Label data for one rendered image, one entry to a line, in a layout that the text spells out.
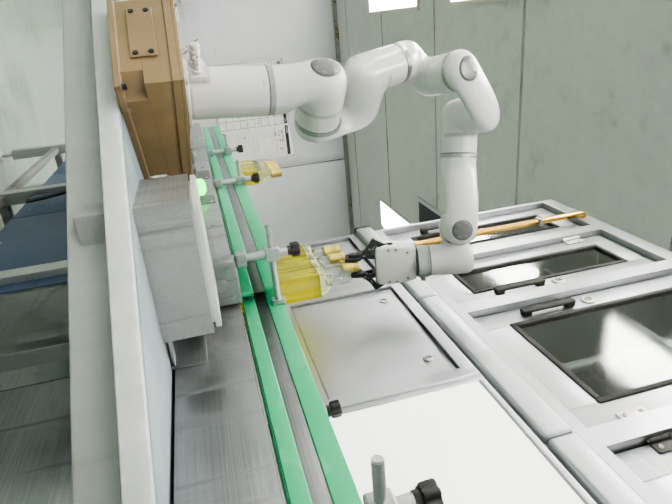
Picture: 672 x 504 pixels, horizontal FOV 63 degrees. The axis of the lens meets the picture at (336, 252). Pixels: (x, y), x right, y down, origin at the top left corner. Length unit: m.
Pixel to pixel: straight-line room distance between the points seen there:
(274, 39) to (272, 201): 2.00
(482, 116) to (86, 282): 0.86
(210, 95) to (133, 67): 0.17
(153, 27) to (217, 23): 5.98
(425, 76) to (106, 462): 0.96
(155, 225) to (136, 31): 0.34
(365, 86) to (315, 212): 6.36
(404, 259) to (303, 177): 6.04
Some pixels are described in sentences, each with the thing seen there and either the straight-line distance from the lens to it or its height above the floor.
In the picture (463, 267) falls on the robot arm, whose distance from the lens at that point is 1.33.
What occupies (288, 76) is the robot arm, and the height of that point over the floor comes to 1.04.
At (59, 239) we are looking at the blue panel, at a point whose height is 0.50.
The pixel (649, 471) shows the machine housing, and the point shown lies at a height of 1.47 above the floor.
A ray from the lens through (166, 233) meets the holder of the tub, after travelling 0.83.
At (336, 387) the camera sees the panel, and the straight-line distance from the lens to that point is 1.14.
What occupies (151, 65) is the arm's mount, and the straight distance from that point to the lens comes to 0.94.
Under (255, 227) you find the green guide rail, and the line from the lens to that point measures 1.26.
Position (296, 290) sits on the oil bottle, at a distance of 1.23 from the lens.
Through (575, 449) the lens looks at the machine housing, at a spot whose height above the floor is 1.36.
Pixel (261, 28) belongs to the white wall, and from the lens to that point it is 7.03.
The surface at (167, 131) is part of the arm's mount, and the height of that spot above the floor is 0.81.
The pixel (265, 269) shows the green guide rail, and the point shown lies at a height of 0.95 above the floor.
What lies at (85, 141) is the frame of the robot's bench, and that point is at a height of 0.68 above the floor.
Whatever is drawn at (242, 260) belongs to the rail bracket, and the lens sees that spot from 1.05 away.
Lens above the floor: 0.86
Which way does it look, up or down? 12 degrees up
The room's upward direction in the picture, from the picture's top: 80 degrees clockwise
